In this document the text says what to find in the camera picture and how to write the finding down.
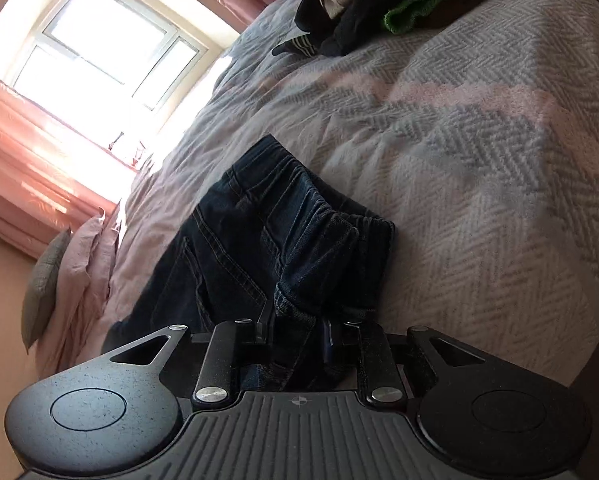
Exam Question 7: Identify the pile of unfolded clothes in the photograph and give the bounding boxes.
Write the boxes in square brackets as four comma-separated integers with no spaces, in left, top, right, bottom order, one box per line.
[272,0,461,59]

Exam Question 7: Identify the pink pillow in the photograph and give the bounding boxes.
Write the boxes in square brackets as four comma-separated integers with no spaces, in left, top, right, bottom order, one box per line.
[34,205,131,377]

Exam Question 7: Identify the bed with pink grey blanket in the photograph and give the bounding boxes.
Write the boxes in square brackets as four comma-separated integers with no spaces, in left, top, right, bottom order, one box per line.
[100,0,599,392]

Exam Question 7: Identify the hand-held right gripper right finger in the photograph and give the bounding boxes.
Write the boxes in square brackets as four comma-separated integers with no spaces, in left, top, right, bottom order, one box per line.
[321,319,503,405]

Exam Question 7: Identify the blue denim jeans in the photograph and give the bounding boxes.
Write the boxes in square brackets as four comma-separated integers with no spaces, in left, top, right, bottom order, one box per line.
[102,134,397,394]

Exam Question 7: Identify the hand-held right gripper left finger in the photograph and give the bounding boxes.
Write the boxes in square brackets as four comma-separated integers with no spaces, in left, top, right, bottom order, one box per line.
[100,317,270,410]

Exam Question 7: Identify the window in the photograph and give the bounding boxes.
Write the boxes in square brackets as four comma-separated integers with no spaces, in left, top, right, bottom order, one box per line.
[12,0,211,112]

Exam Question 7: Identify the grey pillow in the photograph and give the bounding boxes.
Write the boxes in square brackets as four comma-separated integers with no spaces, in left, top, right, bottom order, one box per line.
[22,227,73,352]

